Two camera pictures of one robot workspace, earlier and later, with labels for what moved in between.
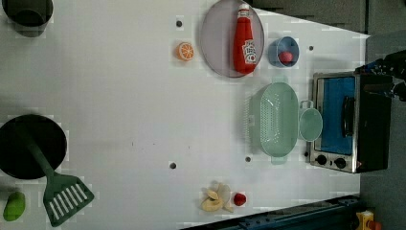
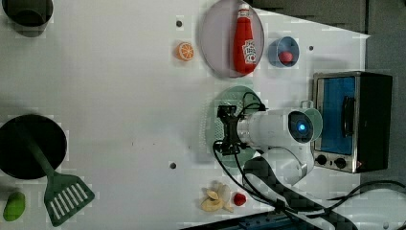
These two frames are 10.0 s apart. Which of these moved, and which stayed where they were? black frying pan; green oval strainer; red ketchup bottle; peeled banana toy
Moved: green oval strainer
Stayed: black frying pan; red ketchup bottle; peeled banana toy
